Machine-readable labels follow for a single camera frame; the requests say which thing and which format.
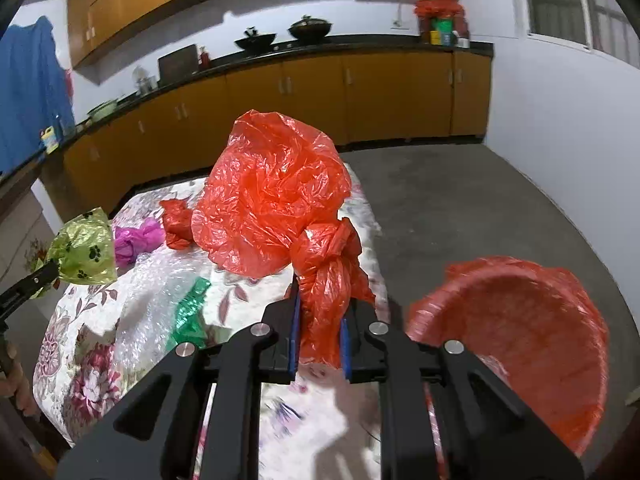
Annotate orange plastic basket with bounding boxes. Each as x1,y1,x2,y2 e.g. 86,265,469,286
405,256,611,458

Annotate small orange plastic bag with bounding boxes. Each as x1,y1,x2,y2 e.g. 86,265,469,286
159,198,198,251

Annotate black wok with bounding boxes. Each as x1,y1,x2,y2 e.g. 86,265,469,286
234,27,277,52

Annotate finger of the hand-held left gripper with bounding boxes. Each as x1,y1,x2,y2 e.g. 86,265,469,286
0,262,61,321

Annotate clear plastic jar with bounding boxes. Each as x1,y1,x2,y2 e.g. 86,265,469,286
132,66,157,95

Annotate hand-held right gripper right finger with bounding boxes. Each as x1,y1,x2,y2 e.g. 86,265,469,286
340,300,586,480

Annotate yellow wooden board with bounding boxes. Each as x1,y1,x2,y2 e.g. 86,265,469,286
27,435,58,478

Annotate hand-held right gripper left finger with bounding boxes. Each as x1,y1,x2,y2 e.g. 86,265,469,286
54,280,303,480

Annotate brown cutting board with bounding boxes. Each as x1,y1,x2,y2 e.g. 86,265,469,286
158,44,199,82

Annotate green plastic bag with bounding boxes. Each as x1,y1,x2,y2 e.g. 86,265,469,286
167,277,213,351

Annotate barred window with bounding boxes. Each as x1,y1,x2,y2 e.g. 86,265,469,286
520,0,640,68

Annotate floral tablecloth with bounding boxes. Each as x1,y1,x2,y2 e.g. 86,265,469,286
32,162,401,480

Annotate large red-orange plastic bag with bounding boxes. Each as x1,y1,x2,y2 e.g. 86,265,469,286
191,109,377,368

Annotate red bag on appliance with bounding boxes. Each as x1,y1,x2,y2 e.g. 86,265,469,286
414,0,468,43

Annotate person's left hand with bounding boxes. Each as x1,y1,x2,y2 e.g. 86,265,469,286
0,352,42,419

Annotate blue hanging cloth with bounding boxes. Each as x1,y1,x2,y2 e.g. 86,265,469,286
0,15,76,176

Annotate black lidded pot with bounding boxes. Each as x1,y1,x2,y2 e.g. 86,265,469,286
288,16,333,42

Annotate green basin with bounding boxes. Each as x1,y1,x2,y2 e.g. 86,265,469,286
87,100,119,122

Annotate magenta plastic bag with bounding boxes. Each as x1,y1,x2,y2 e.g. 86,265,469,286
114,220,166,268

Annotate black kitchen countertop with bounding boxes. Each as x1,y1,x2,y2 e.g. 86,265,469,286
0,35,496,176

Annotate yellow-green paw print bag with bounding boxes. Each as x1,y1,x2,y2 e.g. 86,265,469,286
27,207,119,301

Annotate bubble wrap sheet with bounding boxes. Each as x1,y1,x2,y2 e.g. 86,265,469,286
112,255,216,356

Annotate wooden base cabinets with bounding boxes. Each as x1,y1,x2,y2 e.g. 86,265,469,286
40,52,493,216

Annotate wooden wall cabinets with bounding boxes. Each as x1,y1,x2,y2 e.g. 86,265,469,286
66,0,471,68

